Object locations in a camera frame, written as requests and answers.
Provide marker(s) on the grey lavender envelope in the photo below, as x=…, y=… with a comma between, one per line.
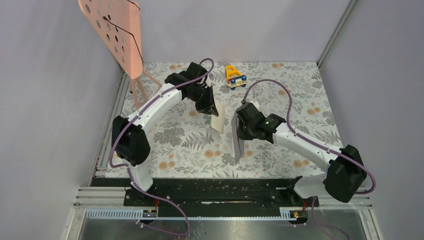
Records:
x=238, y=145

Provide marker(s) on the white slotted cable duct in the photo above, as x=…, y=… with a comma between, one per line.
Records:
x=152, y=214

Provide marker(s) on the yellow blue toy car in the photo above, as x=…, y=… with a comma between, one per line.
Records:
x=235, y=78

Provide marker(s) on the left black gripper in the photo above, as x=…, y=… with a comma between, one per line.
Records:
x=209, y=107

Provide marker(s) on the beige lined letter paper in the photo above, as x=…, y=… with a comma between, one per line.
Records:
x=218, y=122

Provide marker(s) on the pink perforated music stand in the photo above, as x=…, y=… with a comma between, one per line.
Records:
x=118, y=24

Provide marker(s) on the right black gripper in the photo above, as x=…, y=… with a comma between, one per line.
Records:
x=241, y=135

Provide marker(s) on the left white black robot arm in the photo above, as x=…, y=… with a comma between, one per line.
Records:
x=129, y=134

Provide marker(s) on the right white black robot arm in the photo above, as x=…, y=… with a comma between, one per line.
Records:
x=343, y=169

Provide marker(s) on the floral patterned table mat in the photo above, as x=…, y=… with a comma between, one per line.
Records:
x=184, y=146

